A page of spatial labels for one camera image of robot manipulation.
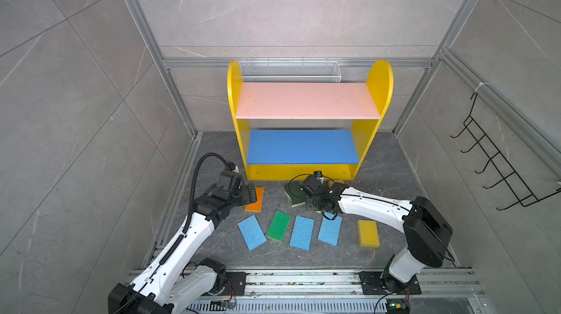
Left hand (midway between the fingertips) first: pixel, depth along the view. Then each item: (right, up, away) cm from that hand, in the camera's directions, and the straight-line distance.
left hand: (246, 187), depth 80 cm
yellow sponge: (+47, -18, +2) cm, 50 cm away
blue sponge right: (+32, -18, +5) cm, 37 cm away
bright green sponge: (+12, -17, +6) cm, 21 cm away
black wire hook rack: (+82, +8, -14) cm, 84 cm away
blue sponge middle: (+21, -19, +4) cm, 28 cm away
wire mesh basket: (+17, +50, +18) cm, 56 cm away
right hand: (+27, -7, +8) cm, 29 cm away
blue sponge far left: (+2, -18, +4) cm, 19 cm away
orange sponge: (+2, -10, +10) cm, 15 cm away
